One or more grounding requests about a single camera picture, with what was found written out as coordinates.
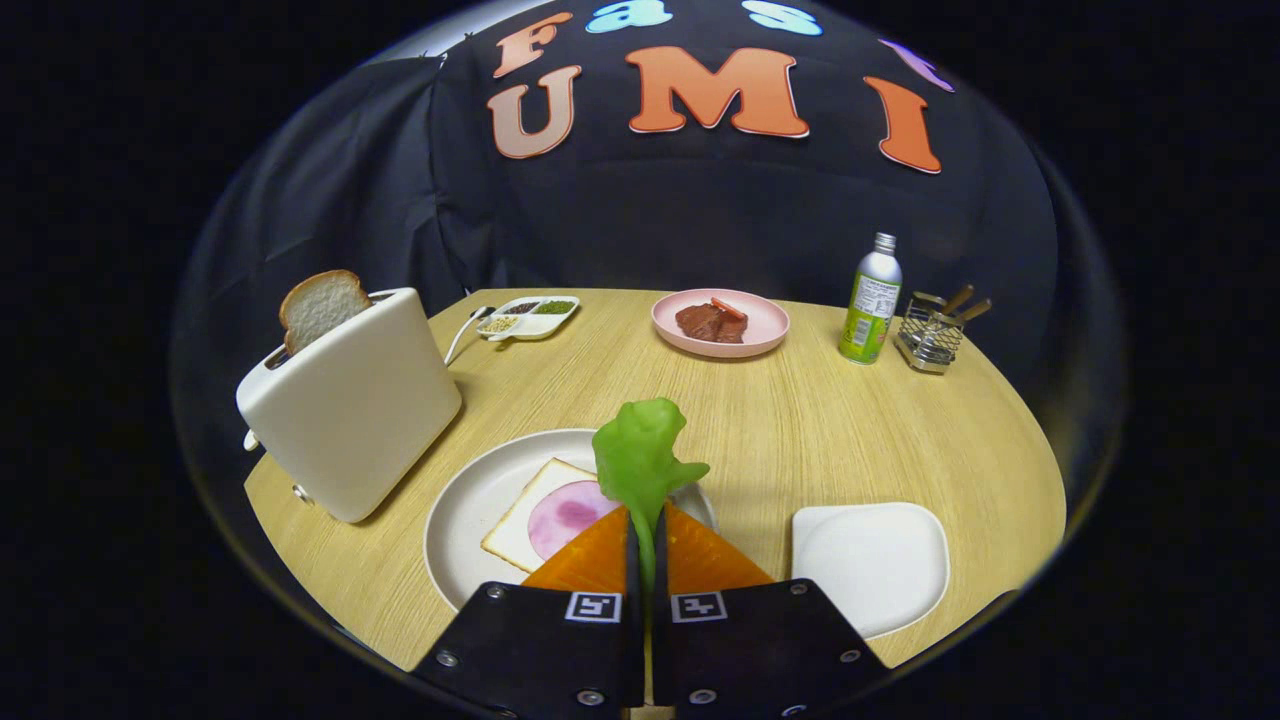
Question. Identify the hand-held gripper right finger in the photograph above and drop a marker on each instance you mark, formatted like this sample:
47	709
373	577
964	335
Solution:
760	640

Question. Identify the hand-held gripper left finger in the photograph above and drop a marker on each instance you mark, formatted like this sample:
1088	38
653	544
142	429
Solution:
540	640

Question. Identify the green lettuce leaf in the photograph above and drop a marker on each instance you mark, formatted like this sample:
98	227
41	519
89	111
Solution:
640	460

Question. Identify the toasted bread slice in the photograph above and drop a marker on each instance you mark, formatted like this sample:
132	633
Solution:
322	305

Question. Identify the white bread slice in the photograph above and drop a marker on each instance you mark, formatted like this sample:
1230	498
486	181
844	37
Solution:
515	535

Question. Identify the pink ham slice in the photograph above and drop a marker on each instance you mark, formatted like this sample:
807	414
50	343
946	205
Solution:
570	515

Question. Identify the white square plate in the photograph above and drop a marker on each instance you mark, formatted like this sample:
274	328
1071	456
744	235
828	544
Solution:
870	565

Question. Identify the round white plate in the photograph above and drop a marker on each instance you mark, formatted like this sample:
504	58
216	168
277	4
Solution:
470	520

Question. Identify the white toaster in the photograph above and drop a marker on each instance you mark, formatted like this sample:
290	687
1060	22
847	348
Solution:
350	420

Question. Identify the pink plate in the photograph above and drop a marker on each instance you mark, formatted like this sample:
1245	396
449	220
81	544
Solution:
765	322

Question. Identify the white divided condiment dish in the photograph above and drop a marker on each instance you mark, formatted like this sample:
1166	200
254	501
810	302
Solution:
528	318

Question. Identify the red meat slices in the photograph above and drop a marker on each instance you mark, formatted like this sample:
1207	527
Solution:
708	322

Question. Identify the silver bottle with green label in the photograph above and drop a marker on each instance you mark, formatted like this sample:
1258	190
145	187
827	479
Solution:
872	300

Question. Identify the black backdrop cloth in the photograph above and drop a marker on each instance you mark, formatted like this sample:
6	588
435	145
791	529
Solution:
700	200

